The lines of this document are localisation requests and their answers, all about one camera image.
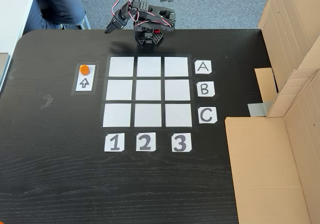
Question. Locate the grey tape strip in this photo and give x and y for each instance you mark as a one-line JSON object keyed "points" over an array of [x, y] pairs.
{"points": [[258, 109]]}

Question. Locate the paper sheet number 1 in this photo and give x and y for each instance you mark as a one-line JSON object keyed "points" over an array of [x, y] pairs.
{"points": [[114, 142]]}

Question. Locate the paper sheet letter B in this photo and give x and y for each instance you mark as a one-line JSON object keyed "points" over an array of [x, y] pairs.
{"points": [[205, 89]]}

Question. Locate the round orange token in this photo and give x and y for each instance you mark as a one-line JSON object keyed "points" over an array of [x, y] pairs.
{"points": [[84, 70]]}

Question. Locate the paper sheet number 2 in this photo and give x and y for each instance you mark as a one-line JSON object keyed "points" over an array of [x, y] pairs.
{"points": [[145, 141]]}

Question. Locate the paper sheet letter A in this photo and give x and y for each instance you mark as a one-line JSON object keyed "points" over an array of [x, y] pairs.
{"points": [[203, 67]]}

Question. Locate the brown cardboard sheet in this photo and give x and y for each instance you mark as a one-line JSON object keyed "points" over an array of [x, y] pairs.
{"points": [[262, 171], [287, 34]]}

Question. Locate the white arrow paper sheet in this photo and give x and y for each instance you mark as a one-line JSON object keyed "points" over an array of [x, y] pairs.
{"points": [[85, 84]]}

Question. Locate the person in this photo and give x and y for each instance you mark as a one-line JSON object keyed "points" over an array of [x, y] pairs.
{"points": [[57, 4]]}

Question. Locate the white side table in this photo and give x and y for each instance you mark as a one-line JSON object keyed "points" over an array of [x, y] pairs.
{"points": [[12, 14]]}

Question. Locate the white nine-square grid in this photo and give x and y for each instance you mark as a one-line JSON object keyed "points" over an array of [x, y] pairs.
{"points": [[148, 91]]}

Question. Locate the paper sheet number 3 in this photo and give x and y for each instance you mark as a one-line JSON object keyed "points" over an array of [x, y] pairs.
{"points": [[181, 142]]}

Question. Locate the grey metal leg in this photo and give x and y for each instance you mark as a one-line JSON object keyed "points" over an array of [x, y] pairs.
{"points": [[86, 22]]}

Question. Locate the paper sheet letter C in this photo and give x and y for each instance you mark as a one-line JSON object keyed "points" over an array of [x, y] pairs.
{"points": [[207, 115]]}

